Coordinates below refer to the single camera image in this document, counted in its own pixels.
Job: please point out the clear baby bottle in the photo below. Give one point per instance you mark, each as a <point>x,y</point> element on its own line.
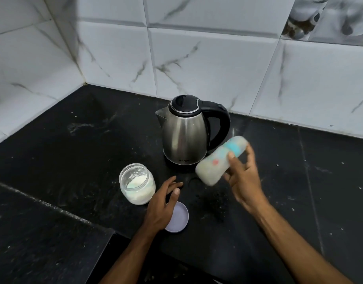
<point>212,170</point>

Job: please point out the steel electric kettle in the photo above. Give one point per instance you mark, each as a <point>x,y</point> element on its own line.
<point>185,133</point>

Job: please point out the white jar lid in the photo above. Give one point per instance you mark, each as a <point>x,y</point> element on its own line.
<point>178,218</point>

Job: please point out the glass jar of white powder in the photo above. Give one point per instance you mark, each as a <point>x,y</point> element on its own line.
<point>138,186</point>

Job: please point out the person's left hand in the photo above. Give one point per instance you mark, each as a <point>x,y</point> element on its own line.
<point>160,210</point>

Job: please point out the person's left forearm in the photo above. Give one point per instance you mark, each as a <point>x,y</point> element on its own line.
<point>125,260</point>

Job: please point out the person's right forearm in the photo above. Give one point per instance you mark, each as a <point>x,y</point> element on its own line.
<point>299,248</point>

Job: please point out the clear dome bottle cap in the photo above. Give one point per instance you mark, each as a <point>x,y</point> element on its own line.
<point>240,143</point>

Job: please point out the person's right hand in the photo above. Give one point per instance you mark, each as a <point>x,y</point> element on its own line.
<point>246,183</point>

